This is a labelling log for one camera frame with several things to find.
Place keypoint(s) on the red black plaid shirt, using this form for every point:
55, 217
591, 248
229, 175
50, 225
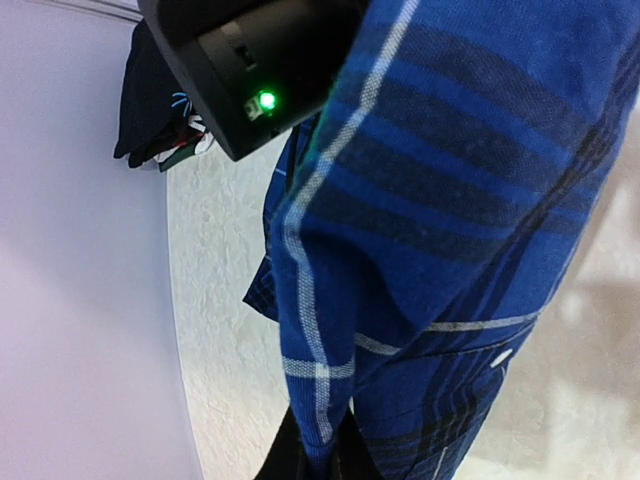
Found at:
190, 133

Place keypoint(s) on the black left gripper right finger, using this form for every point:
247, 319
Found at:
351, 460

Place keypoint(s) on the folded white green garment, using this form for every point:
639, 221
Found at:
171, 158

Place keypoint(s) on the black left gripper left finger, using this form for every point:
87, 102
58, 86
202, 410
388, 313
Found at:
286, 459

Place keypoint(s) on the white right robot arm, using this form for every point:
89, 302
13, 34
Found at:
254, 69

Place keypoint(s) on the black t-shirt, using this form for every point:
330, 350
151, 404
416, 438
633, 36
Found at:
153, 105

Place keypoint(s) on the blue plaid garment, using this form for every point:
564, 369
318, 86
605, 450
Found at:
443, 194

